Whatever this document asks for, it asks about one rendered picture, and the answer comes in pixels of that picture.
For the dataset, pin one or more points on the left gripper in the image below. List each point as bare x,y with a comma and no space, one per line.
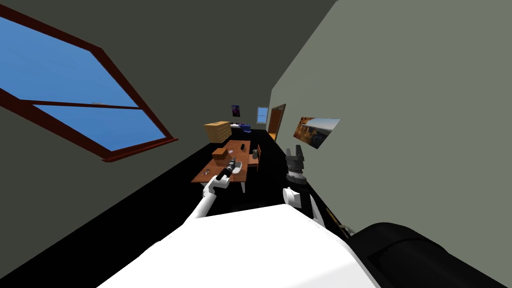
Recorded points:
232,164

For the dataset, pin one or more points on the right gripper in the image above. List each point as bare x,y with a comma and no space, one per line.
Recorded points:
295,163

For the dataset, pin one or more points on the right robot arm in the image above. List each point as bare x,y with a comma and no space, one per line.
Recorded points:
400,256

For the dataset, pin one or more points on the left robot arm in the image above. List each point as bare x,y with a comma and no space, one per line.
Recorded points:
208,198

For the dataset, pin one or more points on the white bowl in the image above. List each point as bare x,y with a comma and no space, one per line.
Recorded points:
238,168

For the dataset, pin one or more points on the brown cardboard box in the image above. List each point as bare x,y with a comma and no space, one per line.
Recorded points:
220,154

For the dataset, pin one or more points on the brown wooden table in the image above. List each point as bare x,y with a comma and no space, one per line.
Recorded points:
214,170

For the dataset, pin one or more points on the brown wooden chair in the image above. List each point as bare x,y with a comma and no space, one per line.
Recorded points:
256,158

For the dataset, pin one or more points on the grey mug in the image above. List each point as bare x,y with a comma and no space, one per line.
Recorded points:
254,153

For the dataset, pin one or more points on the silver cutlery piece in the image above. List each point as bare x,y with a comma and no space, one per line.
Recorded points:
206,172

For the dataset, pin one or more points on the orange wooden door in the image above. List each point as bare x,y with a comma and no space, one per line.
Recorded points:
275,122

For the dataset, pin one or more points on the light wooden dresser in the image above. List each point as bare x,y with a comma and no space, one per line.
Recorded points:
218,132

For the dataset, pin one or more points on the blue bed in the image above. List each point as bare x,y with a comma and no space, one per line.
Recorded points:
243,127

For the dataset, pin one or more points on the small white-framed window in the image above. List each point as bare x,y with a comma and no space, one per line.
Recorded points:
262,115

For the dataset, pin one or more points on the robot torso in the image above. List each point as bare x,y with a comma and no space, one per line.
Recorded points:
248,252

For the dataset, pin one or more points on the large red-framed window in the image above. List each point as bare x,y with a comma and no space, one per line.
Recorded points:
80,92

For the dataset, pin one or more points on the landscape wall painting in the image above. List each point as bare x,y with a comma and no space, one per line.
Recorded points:
316,131

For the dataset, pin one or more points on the dark purple wall poster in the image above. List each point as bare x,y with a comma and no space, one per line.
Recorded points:
235,110

